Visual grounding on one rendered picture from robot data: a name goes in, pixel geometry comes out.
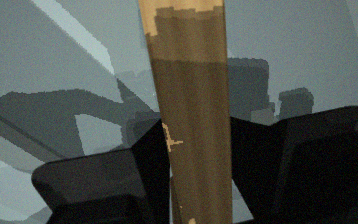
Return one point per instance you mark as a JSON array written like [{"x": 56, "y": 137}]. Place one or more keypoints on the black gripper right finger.
[{"x": 261, "y": 154}]

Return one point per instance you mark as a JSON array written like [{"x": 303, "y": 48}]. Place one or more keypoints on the wooden board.
[{"x": 187, "y": 48}]

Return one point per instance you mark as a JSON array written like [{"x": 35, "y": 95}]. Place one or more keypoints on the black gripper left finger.
[{"x": 142, "y": 170}]

